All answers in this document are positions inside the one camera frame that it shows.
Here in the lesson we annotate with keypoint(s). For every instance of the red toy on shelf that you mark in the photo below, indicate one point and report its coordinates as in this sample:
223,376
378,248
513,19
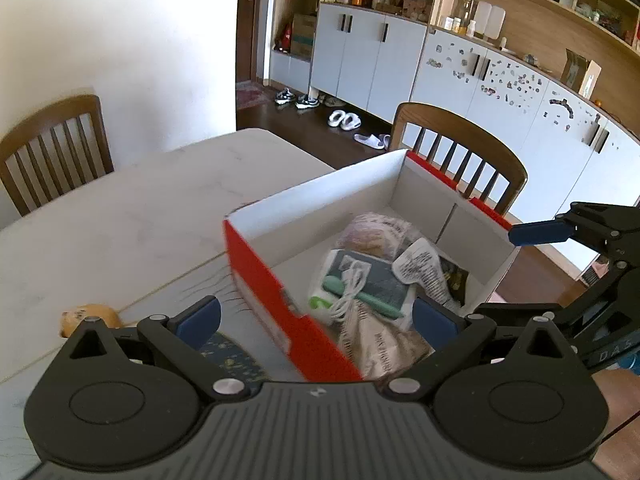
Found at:
285,39

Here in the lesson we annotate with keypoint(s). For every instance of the blue patterned table mat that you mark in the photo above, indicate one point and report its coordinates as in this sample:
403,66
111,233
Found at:
235,360

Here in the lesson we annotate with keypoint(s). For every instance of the silver foil packet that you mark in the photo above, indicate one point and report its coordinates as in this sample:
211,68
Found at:
385,347

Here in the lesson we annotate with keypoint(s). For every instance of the white storage containers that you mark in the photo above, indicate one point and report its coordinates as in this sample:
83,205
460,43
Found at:
490,20

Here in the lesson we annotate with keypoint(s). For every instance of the red floor rug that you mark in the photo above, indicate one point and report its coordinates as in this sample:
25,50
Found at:
250,96

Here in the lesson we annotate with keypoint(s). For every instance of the wet wipes pack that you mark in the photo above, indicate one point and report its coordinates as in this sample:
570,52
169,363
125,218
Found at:
387,285

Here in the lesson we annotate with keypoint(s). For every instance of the clear packet with white label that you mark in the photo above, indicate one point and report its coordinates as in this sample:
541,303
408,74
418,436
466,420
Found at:
420,265

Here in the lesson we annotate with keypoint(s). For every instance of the dark brown door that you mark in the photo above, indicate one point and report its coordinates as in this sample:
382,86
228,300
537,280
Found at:
250,35

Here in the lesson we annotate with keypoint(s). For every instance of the pale sandal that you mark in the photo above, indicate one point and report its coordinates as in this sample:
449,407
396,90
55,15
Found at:
385,140
367,141

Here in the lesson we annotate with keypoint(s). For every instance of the red cardboard box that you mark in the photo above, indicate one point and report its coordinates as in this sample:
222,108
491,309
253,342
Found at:
260,280

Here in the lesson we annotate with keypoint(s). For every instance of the glass storage jar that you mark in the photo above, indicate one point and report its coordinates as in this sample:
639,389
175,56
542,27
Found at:
466,12

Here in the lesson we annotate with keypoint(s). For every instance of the yellow squishy toy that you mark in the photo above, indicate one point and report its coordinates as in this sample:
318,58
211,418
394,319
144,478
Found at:
95,316

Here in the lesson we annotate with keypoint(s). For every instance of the cardboard box on shelf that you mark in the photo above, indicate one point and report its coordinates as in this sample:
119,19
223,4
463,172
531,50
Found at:
303,35

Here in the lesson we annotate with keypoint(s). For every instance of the white slipper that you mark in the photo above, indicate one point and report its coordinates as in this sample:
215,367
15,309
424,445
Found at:
351,121
336,119

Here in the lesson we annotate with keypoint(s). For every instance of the mint green toothbrush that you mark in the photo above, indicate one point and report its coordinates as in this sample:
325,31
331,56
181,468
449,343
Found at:
380,304

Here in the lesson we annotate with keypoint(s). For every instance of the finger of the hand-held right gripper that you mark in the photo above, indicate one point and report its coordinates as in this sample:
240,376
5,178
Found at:
520,310
537,233

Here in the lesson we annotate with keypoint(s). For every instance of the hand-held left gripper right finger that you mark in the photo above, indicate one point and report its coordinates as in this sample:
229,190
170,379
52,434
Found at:
435,322

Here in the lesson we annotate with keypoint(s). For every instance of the black snack packet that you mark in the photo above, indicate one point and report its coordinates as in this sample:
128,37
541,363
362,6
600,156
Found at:
456,280

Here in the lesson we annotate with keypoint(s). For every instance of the dark sneaker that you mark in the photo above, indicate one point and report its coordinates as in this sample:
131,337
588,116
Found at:
285,96
306,102

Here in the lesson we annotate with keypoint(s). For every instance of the wooden chair with dark cushion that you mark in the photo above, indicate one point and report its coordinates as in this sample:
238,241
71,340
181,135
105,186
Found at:
450,120

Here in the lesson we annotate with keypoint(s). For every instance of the white cabinet with magnets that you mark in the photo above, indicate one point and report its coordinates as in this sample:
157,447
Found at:
525,125

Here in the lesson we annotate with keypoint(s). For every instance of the pink snack packet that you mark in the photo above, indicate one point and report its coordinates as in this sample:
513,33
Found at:
375,232

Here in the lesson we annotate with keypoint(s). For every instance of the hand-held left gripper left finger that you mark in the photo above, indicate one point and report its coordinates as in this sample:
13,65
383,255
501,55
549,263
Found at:
197,322

